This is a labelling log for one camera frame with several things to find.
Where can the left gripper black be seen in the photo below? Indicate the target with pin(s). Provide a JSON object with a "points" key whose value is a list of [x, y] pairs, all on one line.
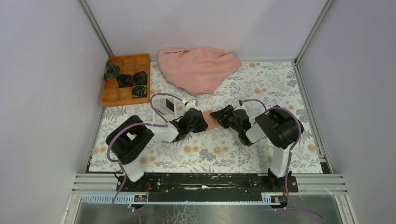
{"points": [[201, 127]]}

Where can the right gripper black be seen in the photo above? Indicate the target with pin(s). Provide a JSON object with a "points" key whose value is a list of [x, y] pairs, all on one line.
{"points": [[228, 112]]}

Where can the brown leather card holder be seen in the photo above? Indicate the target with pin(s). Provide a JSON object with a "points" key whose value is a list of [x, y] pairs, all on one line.
{"points": [[211, 122]]}

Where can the white translucent card box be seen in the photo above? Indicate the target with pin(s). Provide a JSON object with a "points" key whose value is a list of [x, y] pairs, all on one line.
{"points": [[172, 116]]}

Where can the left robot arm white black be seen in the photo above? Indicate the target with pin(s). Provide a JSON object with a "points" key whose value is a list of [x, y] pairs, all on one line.
{"points": [[129, 139]]}

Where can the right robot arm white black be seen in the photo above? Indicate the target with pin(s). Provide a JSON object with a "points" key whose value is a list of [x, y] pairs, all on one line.
{"points": [[277, 124]]}

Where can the pink cloth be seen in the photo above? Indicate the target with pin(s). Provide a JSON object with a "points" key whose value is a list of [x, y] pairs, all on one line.
{"points": [[198, 71]]}

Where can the dark patterned rolled sock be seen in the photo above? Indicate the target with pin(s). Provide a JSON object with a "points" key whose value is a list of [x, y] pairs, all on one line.
{"points": [[139, 91]]}

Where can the black rolled sock right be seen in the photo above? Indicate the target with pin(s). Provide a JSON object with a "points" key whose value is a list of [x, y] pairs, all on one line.
{"points": [[140, 78]]}

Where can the black rolled sock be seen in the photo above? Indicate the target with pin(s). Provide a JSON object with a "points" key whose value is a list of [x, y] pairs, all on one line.
{"points": [[124, 80], [140, 78]]}

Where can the black rolled sock left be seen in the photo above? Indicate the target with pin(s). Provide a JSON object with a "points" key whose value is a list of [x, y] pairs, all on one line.
{"points": [[124, 80]]}

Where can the wooden compartment tray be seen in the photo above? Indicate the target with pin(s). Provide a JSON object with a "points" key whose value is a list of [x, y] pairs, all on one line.
{"points": [[112, 95]]}

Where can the green patterned rolled sock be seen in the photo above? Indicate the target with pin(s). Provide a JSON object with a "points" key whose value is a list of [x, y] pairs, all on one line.
{"points": [[112, 71]]}

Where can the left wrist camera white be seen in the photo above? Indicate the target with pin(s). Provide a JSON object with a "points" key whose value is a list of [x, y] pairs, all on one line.
{"points": [[190, 104]]}

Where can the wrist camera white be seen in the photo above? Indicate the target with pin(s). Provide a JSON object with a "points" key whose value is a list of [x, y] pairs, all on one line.
{"points": [[240, 107], [190, 104]]}

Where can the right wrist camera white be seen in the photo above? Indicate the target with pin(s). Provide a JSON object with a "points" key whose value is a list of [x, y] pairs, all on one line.
{"points": [[240, 107]]}

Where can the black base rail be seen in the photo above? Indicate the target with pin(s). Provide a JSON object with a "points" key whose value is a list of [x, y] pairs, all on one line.
{"points": [[199, 187]]}

